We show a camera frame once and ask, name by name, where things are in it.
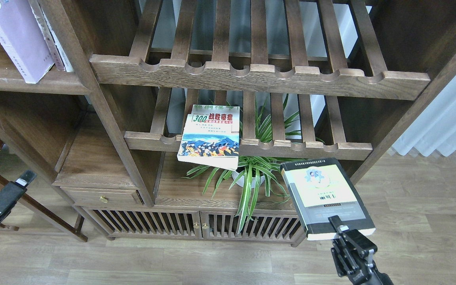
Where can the dark wooden bookshelf unit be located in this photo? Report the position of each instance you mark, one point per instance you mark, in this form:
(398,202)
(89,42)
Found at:
(358,71)

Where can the pale lilac white book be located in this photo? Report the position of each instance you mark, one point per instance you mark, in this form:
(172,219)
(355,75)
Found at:
(21,37)

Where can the white standing book on shelf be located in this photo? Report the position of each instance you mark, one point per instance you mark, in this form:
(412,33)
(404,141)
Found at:
(56,50)

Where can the yellow grey thick book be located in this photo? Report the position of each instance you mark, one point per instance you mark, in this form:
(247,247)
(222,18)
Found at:
(320,189)

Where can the green blue illustrated book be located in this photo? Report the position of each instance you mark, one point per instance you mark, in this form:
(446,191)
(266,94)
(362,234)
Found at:
(211,136)

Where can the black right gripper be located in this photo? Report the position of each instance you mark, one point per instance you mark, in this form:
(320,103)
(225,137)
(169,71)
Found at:
(353,253)

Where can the white curtain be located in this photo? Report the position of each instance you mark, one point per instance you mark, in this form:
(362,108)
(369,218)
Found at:
(435,128)

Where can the green spider plant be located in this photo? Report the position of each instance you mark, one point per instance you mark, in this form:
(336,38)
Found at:
(254,172)

